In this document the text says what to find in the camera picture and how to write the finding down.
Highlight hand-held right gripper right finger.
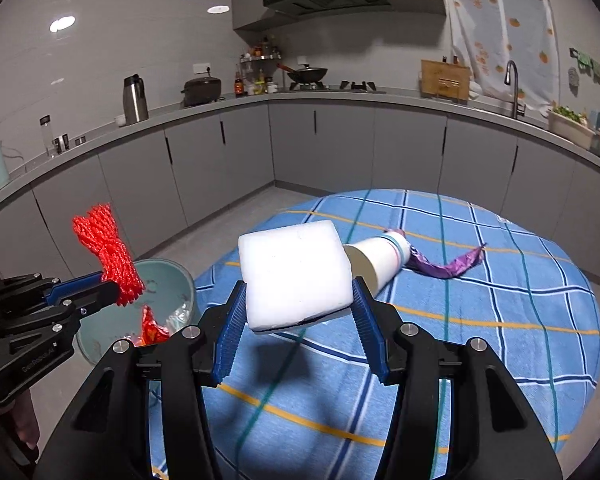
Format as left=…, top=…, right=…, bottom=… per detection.
left=350, top=277, right=563, bottom=480

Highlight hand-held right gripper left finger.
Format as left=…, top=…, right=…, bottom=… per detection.
left=32, top=280, right=248, bottom=480

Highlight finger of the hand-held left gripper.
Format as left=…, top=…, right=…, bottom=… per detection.
left=42, top=272, right=119, bottom=307
left=55, top=290, right=119, bottom=318

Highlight red mesh net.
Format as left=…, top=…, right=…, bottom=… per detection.
left=72, top=202, right=146, bottom=309

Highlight red orange snack wrapper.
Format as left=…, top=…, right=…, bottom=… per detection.
left=139, top=305, right=170, bottom=347

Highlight white foam block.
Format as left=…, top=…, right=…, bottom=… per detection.
left=238, top=220, right=354, bottom=332

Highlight person's left hand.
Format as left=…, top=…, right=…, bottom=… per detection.
left=11, top=389, right=39, bottom=452

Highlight white paper cup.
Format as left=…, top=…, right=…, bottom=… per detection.
left=344, top=230, right=412, bottom=294

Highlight purple foil wrapper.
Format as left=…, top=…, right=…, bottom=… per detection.
left=390, top=229, right=487, bottom=279

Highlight blue plaid tablecloth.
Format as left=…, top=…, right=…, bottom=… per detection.
left=147, top=189, right=600, bottom=480

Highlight clear blender jar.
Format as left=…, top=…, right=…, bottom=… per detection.
left=39, top=116, right=56, bottom=159

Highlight grey base cabinets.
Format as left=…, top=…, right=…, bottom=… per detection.
left=0, top=87, right=600, bottom=281

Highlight steel thermos jug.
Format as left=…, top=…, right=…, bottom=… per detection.
left=123, top=75, right=150, bottom=124

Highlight dark rice cooker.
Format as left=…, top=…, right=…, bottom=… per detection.
left=181, top=76, right=224, bottom=108

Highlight black gas stove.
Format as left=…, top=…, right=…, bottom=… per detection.
left=275, top=80, right=387, bottom=95

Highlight spice rack with bottles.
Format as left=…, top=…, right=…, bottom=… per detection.
left=237, top=51, right=284, bottom=97

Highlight wooden cutting board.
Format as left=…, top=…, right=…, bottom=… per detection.
left=421, top=59, right=471, bottom=104

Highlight black wok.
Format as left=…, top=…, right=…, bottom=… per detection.
left=277, top=62, right=329, bottom=86

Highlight dark kitchen faucet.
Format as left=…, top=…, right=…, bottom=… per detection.
left=505, top=60, right=527, bottom=119

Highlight cream basin with greens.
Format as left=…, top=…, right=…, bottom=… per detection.
left=547, top=105, right=596, bottom=150

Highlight white curtain orange print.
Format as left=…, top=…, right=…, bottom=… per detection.
left=440, top=0, right=561, bottom=112

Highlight wall hook rack with cloths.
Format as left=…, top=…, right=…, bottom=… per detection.
left=570, top=47, right=600, bottom=94

